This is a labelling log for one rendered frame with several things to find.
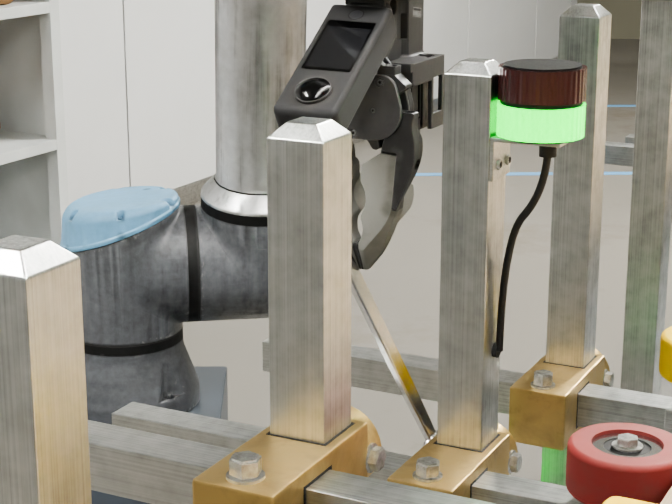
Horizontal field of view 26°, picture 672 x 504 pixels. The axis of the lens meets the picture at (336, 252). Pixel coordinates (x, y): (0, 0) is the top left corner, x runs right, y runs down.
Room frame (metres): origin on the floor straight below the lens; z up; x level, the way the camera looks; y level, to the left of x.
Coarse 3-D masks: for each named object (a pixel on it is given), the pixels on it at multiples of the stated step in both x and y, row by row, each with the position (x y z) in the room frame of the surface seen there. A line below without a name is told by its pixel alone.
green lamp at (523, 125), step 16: (512, 112) 0.96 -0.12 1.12; (528, 112) 0.96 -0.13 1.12; (544, 112) 0.95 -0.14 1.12; (560, 112) 0.95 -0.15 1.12; (576, 112) 0.96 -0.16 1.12; (496, 128) 0.98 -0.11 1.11; (512, 128) 0.96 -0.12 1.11; (528, 128) 0.95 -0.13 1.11; (544, 128) 0.95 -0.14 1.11; (560, 128) 0.95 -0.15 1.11; (576, 128) 0.96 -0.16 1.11
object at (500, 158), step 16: (512, 64) 0.98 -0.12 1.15; (528, 64) 0.98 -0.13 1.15; (544, 64) 0.98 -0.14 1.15; (560, 64) 0.98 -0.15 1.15; (576, 64) 0.98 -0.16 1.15; (496, 144) 0.98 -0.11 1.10; (528, 144) 0.97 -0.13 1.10; (544, 144) 0.96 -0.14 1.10; (560, 144) 0.96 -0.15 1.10; (496, 160) 0.98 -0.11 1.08; (544, 160) 0.98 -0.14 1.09; (496, 176) 0.99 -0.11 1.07; (544, 176) 0.98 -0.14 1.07; (528, 208) 0.98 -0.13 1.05; (512, 240) 0.99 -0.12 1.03; (496, 336) 1.00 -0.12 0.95; (496, 352) 0.99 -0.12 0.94
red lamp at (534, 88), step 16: (512, 80) 0.96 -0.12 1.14; (528, 80) 0.96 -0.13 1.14; (544, 80) 0.95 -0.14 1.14; (560, 80) 0.95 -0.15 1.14; (576, 80) 0.96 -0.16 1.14; (512, 96) 0.96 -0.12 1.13; (528, 96) 0.96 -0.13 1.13; (544, 96) 0.95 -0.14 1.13; (560, 96) 0.95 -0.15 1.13; (576, 96) 0.96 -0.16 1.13
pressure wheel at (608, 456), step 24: (576, 432) 0.93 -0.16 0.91; (600, 432) 0.93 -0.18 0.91; (624, 432) 0.93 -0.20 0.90; (648, 432) 0.93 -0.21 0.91; (576, 456) 0.89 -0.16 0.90; (600, 456) 0.89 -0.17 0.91; (624, 456) 0.89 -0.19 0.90; (648, 456) 0.89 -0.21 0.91; (576, 480) 0.89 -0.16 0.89; (600, 480) 0.88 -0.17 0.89; (624, 480) 0.87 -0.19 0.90; (648, 480) 0.87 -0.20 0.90
